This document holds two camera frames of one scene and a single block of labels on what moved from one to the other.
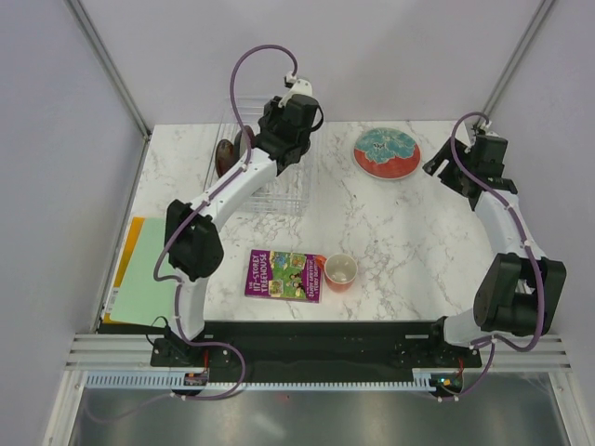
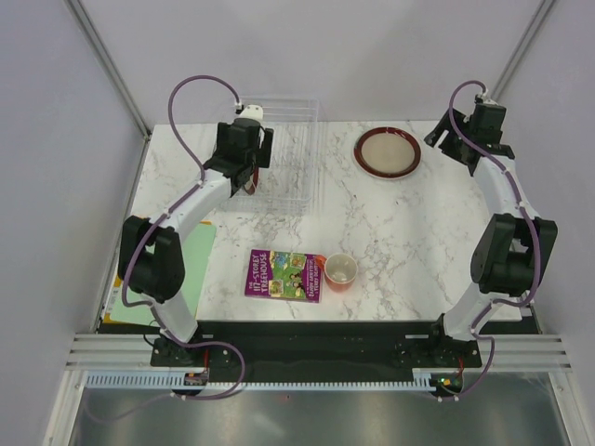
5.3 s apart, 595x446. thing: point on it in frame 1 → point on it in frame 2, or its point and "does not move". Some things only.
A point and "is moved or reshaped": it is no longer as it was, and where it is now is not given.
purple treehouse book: x=284 y=275 does not move
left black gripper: x=272 y=111 → x=262 y=154
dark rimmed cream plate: x=241 y=143 is moved or reshaped
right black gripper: x=443 y=153 → x=443 y=124
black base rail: x=323 y=347 does not move
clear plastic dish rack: x=288 y=190 does not move
